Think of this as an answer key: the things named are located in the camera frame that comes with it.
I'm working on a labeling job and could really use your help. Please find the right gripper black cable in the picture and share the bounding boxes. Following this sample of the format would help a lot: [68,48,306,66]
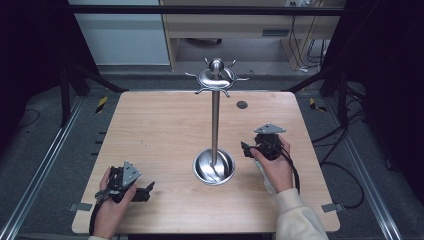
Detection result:
[266,139,301,195]

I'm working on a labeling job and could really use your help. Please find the black frame crossbar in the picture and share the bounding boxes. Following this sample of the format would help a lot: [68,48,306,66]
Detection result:
[64,4,346,16]

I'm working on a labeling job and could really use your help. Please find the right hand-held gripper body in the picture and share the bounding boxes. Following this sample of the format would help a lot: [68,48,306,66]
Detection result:
[253,123,288,162]

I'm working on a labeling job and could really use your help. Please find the person's left hand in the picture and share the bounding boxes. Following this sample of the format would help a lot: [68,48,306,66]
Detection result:
[93,167,138,239]

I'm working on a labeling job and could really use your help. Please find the black hanging cables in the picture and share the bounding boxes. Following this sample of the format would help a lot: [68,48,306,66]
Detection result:
[288,1,329,73]

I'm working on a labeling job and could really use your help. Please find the grey table corner bracket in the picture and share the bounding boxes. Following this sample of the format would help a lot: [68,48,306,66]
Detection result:
[321,202,346,214]
[68,202,93,213]

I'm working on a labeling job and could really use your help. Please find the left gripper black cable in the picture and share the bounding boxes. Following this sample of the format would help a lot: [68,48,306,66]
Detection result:
[88,199,102,236]

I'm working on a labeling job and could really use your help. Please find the aluminium floor rail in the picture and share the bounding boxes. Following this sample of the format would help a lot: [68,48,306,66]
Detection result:
[324,96,404,240]
[0,96,86,240]

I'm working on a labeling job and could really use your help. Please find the yellow black tape marker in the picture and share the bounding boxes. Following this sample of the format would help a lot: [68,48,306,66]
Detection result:
[95,95,110,114]
[308,97,328,113]

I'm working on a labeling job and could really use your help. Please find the black metal stand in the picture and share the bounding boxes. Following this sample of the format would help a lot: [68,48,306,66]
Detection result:
[286,64,351,129]
[59,63,129,128]

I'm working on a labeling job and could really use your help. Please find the light wooden desk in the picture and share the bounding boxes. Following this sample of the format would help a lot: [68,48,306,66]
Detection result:
[159,0,342,72]

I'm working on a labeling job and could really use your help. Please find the person's right hand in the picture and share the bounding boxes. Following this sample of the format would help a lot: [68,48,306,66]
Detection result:
[249,135,295,195]

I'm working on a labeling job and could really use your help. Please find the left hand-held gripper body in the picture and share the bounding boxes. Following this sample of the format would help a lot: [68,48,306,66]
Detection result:
[94,161,142,204]

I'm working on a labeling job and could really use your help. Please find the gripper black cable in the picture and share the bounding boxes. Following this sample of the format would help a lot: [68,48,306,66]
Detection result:
[266,139,301,195]
[88,199,102,236]

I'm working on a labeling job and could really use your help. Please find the thin black floor cable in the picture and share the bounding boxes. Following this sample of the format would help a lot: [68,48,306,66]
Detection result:
[17,107,42,130]

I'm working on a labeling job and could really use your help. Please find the white cabinet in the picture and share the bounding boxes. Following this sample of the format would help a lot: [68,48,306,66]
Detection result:
[68,0,171,66]

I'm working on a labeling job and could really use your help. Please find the stainless steel utensil stand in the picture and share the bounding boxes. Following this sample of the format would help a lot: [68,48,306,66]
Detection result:
[184,57,250,187]

